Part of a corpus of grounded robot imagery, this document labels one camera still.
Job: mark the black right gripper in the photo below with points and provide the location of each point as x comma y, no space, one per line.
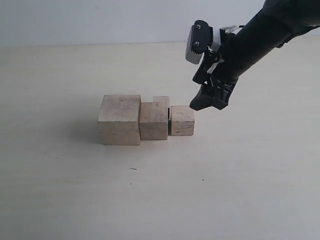
217,75

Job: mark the second largest wooden cube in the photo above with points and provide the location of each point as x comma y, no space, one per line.
154,119

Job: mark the large wooden cube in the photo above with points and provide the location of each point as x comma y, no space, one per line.
118,120

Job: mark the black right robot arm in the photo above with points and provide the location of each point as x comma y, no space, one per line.
277,23

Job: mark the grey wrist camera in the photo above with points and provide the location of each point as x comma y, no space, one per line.
202,38

